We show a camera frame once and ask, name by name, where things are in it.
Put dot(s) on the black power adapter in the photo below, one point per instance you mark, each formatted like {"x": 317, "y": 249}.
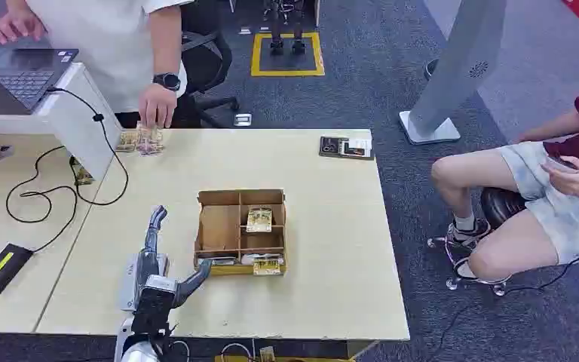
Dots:
{"x": 1, "y": 270}

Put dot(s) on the black stool with castors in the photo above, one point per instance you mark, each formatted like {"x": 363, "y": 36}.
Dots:
{"x": 502, "y": 205}

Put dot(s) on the grey computer mouse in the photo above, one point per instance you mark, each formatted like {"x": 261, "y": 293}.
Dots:
{"x": 2, "y": 152}

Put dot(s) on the seated person's hand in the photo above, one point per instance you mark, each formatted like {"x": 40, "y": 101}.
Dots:
{"x": 574, "y": 181}

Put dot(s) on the black office chair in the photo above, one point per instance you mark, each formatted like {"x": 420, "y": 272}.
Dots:
{"x": 204, "y": 55}

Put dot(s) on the yellow frame under desk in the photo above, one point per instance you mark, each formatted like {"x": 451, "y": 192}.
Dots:
{"x": 269, "y": 355}

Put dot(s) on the black robot legs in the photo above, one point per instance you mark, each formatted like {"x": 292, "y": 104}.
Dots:
{"x": 284, "y": 30}

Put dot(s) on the black wristwatch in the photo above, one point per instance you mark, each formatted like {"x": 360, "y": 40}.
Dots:
{"x": 168, "y": 81}

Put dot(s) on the small white floor object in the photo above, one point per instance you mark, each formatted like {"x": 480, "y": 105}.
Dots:
{"x": 243, "y": 119}

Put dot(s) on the pale printed card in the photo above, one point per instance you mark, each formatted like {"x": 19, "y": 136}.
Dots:
{"x": 222, "y": 261}
{"x": 262, "y": 258}

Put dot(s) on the wooden card box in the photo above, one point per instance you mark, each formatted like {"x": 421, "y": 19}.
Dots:
{"x": 219, "y": 227}

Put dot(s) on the standing person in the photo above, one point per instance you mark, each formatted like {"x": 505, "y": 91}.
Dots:
{"x": 104, "y": 45}

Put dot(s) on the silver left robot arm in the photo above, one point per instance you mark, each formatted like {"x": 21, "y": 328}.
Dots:
{"x": 152, "y": 315}

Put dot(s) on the standing person's right hand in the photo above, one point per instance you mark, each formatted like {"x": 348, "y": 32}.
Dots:
{"x": 17, "y": 26}

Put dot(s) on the dark grey laptop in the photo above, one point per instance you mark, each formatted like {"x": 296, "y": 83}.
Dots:
{"x": 25, "y": 75}

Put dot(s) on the white desk divider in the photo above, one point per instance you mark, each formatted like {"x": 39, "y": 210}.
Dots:
{"x": 77, "y": 125}

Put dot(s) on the white kiosk stand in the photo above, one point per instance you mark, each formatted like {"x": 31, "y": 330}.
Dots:
{"x": 462, "y": 55}

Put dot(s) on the seated person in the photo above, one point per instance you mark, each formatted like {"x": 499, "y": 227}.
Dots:
{"x": 534, "y": 200}

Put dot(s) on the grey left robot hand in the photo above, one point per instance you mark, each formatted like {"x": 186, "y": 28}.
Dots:
{"x": 148, "y": 267}

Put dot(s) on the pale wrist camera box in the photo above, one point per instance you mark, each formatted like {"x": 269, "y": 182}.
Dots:
{"x": 128, "y": 282}

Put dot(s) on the standing person's left hand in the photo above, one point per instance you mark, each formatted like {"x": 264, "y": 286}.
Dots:
{"x": 157, "y": 105}

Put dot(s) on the black card pack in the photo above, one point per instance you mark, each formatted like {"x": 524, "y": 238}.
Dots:
{"x": 334, "y": 147}

